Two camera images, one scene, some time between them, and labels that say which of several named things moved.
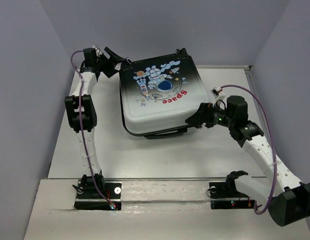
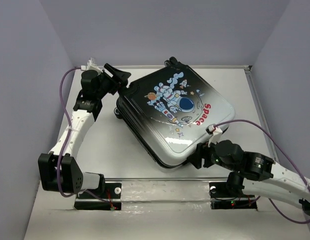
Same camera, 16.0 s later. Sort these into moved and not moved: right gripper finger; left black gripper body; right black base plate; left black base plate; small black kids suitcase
Moved: left black gripper body; right gripper finger; small black kids suitcase
Not moved: left black base plate; right black base plate
